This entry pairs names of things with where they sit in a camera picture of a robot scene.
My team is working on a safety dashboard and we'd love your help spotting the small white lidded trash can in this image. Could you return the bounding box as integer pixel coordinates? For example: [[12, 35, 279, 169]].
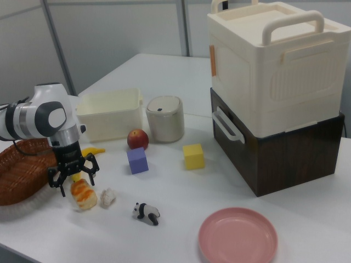
[[145, 95, 185, 143]]

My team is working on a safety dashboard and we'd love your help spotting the brown wicker basket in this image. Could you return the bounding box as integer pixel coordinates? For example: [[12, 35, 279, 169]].
[[0, 138, 60, 206]]

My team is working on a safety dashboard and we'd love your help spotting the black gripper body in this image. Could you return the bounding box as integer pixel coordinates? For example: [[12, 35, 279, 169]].
[[51, 141, 86, 176]]

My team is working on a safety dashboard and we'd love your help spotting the purple foam cube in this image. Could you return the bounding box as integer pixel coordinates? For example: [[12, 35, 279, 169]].
[[126, 147, 149, 175]]

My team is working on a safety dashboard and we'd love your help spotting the cream storage box with handles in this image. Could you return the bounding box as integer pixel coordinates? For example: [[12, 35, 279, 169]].
[[207, 0, 349, 138]]

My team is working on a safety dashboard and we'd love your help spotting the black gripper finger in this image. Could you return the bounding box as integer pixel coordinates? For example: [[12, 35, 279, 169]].
[[48, 165, 68, 198], [81, 153, 100, 187]]

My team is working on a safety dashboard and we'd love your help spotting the panda toy figure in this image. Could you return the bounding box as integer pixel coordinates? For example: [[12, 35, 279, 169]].
[[133, 202, 161, 226]]

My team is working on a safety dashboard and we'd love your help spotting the red apple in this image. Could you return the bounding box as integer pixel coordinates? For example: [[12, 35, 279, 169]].
[[127, 129, 150, 151]]

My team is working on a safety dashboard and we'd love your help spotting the yellow foam cube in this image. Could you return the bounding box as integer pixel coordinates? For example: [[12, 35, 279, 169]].
[[183, 143, 206, 170]]

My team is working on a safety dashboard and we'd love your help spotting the small white shell object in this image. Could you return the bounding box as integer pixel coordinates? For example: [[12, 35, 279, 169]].
[[99, 187, 117, 209]]

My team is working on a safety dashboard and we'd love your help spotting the toasted bread slice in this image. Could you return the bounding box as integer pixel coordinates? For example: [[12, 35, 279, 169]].
[[70, 178, 98, 211]]

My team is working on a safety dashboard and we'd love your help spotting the dark brown wooden drawer box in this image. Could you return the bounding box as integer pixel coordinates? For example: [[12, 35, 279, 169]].
[[210, 87, 346, 197]]

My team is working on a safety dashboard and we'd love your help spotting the pink plate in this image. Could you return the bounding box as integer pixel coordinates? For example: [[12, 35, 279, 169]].
[[198, 207, 279, 263]]

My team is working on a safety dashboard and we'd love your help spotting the yellow banana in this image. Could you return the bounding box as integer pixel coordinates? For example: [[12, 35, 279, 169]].
[[70, 147, 106, 183]]

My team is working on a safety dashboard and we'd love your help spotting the white rectangular plastic bin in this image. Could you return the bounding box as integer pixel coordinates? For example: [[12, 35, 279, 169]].
[[75, 87, 145, 142]]

